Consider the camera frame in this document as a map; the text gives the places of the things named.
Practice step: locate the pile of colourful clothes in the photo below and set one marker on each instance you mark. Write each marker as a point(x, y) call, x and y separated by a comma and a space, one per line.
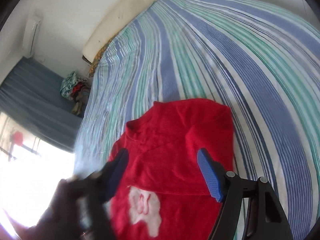
point(76, 88)

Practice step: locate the blue green striped bedspread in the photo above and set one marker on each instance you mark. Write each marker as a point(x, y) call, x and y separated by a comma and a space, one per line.
point(258, 59)

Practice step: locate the white wall air conditioner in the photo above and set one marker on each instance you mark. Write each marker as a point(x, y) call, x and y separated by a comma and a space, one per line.
point(31, 33)

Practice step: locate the red knit sweater white figure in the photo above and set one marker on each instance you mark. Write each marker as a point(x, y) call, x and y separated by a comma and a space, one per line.
point(162, 194)

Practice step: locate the window with metal bars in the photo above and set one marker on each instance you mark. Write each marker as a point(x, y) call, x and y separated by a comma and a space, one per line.
point(30, 171)

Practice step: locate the teal blue curtain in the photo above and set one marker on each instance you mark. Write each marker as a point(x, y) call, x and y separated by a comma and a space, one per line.
point(30, 94)

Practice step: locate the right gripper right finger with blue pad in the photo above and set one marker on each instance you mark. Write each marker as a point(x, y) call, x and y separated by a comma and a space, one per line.
point(265, 218)

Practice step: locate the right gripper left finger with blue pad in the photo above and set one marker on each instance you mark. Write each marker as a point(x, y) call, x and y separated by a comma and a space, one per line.
point(62, 218)

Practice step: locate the cream padded headboard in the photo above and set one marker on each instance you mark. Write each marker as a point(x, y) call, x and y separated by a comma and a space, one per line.
point(120, 15)

